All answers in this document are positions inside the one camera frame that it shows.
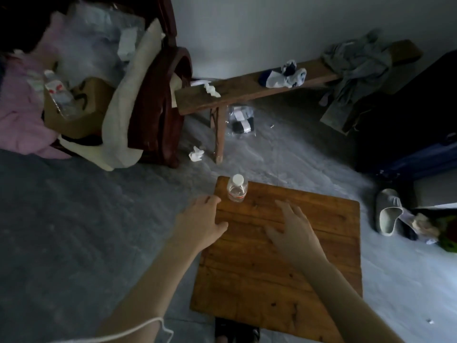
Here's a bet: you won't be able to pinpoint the person's left hand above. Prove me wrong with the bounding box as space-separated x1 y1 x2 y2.
170 194 229 252

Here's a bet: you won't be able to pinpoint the person's right hand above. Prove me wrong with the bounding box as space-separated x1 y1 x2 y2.
264 200 329 272

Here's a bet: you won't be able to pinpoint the red label water bottle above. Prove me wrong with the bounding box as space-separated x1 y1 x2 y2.
227 173 249 203

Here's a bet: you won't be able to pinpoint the person's left forearm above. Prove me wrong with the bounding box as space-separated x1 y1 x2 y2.
94 242 204 343

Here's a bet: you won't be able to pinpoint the person's right forearm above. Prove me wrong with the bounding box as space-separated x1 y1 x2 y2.
296 259 406 343

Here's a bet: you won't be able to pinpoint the wooden folding table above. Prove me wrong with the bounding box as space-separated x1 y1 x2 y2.
189 175 363 343

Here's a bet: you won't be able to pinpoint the gray slipper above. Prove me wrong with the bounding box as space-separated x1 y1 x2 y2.
375 189 404 236

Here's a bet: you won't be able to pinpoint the black shoe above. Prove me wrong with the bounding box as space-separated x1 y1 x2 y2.
214 317 239 343
239 324 260 343

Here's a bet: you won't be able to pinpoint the clear bag of socks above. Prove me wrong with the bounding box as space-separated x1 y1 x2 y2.
227 105 256 136

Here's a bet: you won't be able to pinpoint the pile of clothes and shoes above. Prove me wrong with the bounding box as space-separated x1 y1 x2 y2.
399 209 457 253

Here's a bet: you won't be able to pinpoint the cream cushion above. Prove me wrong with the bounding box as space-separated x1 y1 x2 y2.
59 17 167 172

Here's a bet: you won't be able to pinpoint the long wooden bench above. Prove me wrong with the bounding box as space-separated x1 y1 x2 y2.
174 39 424 165

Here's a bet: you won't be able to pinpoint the dark blue suitcase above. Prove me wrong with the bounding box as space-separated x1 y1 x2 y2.
375 133 457 182

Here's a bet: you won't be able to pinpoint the white and navy socks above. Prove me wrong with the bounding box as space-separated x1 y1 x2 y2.
258 60 308 89

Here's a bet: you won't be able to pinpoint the brown cardboard box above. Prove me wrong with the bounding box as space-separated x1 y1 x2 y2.
42 76 115 138

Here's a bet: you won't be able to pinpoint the black jacket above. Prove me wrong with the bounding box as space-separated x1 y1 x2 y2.
353 50 457 172

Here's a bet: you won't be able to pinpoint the gray clothes heap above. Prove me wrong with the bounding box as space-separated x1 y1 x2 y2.
319 29 393 134

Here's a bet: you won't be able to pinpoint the crumpled clear plastic bottle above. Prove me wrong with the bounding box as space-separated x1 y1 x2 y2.
43 70 81 120

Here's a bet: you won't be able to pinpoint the pink blanket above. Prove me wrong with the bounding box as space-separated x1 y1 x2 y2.
0 53 72 160

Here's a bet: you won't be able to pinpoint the heap of white crumpled sheets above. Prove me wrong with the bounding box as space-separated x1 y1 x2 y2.
35 1 147 90

